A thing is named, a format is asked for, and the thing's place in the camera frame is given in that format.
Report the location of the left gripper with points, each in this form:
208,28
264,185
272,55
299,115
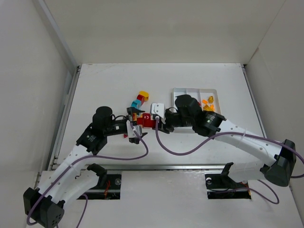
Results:
119,127

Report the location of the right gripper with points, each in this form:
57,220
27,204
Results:
162,124

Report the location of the large red lego assembly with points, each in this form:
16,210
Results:
146,121

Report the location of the yellow lego block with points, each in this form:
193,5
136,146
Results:
211,99

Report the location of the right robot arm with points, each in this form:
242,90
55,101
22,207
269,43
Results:
276,160

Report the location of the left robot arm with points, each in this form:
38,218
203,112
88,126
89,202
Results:
46,204

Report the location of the large teal lego assembly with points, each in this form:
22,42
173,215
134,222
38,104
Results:
136,104

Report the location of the white divided tray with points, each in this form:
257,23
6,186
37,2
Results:
199,95

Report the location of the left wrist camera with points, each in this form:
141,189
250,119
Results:
133,130

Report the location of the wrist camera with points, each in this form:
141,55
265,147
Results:
157,110
133,130

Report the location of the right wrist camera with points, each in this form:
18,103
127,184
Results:
157,110

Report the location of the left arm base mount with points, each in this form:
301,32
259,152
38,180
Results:
108,186

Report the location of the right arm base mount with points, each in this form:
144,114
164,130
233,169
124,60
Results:
220,186

